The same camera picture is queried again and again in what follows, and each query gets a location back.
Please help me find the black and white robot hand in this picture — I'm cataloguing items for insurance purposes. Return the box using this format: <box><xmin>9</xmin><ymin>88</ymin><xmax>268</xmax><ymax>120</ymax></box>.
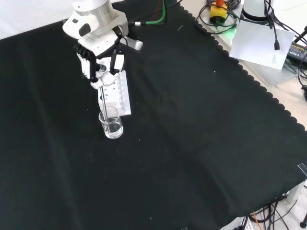
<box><xmin>73</xmin><ymin>31</ymin><xmax>126</xmax><ymax>90</ymax></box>

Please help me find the white test tube rack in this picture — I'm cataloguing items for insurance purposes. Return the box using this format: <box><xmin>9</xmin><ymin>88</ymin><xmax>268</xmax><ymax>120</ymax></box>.
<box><xmin>96</xmin><ymin>69</ymin><xmax>132</xmax><ymax>117</ymax></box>

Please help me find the clear glass beaker with water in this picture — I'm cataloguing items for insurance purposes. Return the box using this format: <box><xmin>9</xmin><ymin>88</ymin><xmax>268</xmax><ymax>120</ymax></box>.
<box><xmin>98</xmin><ymin>106</ymin><xmax>124</xmax><ymax>139</ymax></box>

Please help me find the black bench cloth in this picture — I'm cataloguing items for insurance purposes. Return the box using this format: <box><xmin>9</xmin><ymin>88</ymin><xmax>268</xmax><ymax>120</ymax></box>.
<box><xmin>0</xmin><ymin>0</ymin><xmax>307</xmax><ymax>230</ymax></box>

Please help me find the yellow stop button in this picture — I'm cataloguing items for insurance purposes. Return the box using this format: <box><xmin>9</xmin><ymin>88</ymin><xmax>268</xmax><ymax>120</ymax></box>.
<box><xmin>210</xmin><ymin>0</ymin><xmax>228</xmax><ymax>25</ymax></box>

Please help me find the white paper sheet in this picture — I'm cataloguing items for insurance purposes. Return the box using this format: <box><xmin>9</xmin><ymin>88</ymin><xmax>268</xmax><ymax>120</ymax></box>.
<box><xmin>228</xmin><ymin>20</ymin><xmax>295</xmax><ymax>70</ymax></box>

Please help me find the black power adapter yellow label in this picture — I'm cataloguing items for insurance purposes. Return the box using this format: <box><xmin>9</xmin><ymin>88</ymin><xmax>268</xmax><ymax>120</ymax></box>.
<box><xmin>285</xmin><ymin>42</ymin><xmax>307</xmax><ymax>65</ymax></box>

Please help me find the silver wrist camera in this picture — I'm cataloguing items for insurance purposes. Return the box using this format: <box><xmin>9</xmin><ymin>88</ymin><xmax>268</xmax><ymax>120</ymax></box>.
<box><xmin>119</xmin><ymin>35</ymin><xmax>144</xmax><ymax>51</ymax></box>

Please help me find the green cable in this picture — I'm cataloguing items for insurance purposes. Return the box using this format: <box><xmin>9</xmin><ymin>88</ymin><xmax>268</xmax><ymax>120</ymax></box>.
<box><xmin>145</xmin><ymin>0</ymin><xmax>168</xmax><ymax>26</ymax></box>

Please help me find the black cable with plug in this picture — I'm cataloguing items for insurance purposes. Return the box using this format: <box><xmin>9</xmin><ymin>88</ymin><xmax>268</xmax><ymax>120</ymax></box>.
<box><xmin>263</xmin><ymin>0</ymin><xmax>282</xmax><ymax>51</ymax></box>

